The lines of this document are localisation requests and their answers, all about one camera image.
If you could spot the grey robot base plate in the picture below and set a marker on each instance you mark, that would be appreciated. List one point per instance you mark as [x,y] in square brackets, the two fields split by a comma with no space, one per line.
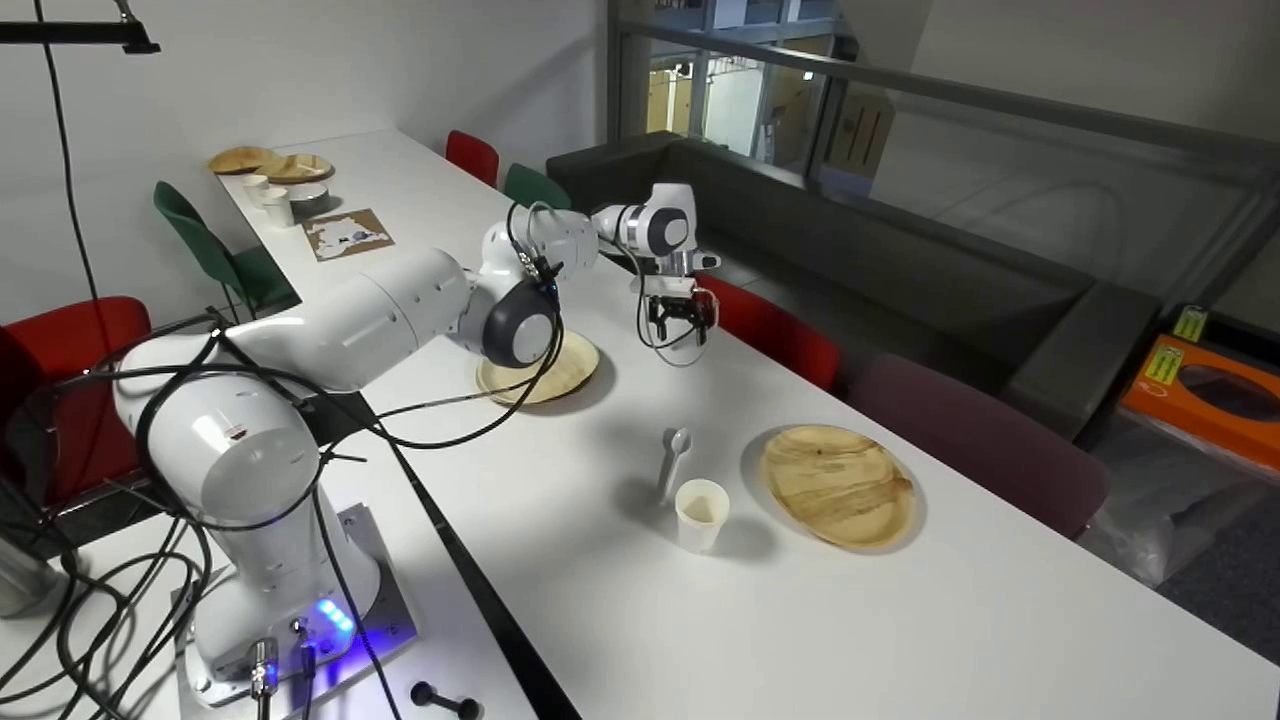
[380,586]

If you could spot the yellow sign behind glass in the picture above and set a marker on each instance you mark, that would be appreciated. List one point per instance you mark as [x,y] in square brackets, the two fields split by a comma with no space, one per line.
[860,132]

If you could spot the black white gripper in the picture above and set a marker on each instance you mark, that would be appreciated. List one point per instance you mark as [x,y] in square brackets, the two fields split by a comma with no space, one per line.
[676,310]

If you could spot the small red chair back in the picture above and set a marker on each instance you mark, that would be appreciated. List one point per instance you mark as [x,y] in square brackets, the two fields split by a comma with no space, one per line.
[473,158]

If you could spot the white paper cup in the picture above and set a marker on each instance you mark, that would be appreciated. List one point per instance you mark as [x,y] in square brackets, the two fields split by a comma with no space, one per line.
[700,517]

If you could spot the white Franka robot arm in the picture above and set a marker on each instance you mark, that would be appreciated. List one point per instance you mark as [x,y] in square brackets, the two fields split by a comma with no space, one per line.
[372,322]

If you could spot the metal glass railing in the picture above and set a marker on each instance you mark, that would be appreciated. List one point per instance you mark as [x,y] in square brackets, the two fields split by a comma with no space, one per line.
[934,91]

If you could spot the black camera boom bar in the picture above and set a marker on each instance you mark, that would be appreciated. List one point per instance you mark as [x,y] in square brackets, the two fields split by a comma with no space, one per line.
[82,32]

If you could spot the orange bin lid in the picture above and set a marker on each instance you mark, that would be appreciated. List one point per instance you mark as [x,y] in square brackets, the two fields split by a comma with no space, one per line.
[1205,402]

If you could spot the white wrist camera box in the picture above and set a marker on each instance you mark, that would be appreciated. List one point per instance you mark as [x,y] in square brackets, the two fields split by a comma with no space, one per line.
[661,281]

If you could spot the red seat cushion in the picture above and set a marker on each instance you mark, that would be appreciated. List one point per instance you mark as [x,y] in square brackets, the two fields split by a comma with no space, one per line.
[774,332]

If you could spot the green plastic chair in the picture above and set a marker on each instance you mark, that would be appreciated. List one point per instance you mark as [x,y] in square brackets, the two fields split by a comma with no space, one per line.
[200,240]

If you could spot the brown wooden plate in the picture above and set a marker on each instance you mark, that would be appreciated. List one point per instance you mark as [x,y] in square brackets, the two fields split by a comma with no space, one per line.
[237,163]
[303,169]

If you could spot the small green chair back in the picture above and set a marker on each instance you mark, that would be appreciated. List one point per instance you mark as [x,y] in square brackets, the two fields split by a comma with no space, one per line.
[536,186]

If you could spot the red office chair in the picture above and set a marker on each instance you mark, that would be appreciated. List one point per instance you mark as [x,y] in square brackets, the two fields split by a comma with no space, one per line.
[74,346]

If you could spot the small white bowl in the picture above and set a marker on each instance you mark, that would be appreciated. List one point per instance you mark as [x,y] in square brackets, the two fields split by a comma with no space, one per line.
[308,201]

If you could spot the printed picture card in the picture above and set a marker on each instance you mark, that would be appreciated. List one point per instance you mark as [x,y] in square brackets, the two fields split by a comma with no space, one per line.
[348,233]

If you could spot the dark grey sofa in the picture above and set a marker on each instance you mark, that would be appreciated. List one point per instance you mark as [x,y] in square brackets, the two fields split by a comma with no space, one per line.
[852,254]

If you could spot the black dumbbell-shaped knob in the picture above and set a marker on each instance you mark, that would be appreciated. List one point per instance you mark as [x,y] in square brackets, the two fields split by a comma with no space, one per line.
[444,697]

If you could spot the yellow green bin label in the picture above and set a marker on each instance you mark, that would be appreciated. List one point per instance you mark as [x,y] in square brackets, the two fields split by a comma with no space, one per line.
[1191,326]

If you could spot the wood-grain palm-leaf plate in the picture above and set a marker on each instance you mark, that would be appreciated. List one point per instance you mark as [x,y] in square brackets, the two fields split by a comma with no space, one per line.
[839,485]

